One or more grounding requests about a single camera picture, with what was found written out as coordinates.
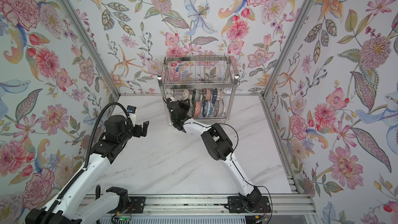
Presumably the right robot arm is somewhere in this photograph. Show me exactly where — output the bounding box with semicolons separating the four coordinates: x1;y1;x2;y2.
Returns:
163;97;262;212

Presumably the left aluminium corner post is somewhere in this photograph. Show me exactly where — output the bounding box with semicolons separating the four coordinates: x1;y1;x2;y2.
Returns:
59;0;121;101

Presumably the aluminium corner post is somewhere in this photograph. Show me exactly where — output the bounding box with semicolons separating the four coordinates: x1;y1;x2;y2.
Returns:
262;0;315;100
59;0;121;101

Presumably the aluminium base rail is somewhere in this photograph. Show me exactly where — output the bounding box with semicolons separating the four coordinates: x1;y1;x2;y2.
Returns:
126;194;316;216

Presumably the pale green pattern bowl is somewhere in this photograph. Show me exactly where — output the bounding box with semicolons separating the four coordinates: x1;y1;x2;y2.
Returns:
186;99;195;117

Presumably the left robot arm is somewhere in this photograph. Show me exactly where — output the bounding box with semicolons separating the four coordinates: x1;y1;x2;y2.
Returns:
25;115;149;224

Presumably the light blue floral bowl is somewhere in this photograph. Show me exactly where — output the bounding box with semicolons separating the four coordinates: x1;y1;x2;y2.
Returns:
202;100;214;117

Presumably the white lattice bowl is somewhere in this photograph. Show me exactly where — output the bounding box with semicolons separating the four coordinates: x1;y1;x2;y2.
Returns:
182;89;192;100

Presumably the right aluminium corner post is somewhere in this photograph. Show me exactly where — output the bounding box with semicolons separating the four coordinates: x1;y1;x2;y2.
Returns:
262;0;315;100

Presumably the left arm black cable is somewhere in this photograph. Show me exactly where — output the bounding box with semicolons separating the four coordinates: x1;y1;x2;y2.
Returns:
38;102;129;224

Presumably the blue triangle pattern bowl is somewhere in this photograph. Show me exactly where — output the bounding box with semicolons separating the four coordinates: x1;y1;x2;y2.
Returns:
211;88;223;104

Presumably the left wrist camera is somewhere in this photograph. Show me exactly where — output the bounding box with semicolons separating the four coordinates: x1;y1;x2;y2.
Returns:
126;105;137;126

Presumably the purple striped bowl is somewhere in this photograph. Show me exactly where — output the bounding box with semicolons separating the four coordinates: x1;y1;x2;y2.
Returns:
213;100;224;117

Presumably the dark navy petal bowl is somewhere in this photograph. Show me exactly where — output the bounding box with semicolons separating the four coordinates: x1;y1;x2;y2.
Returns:
192;89;202;102

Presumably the steel two-tier dish rack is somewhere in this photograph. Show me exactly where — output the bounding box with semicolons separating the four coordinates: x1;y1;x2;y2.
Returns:
158;55;240;122

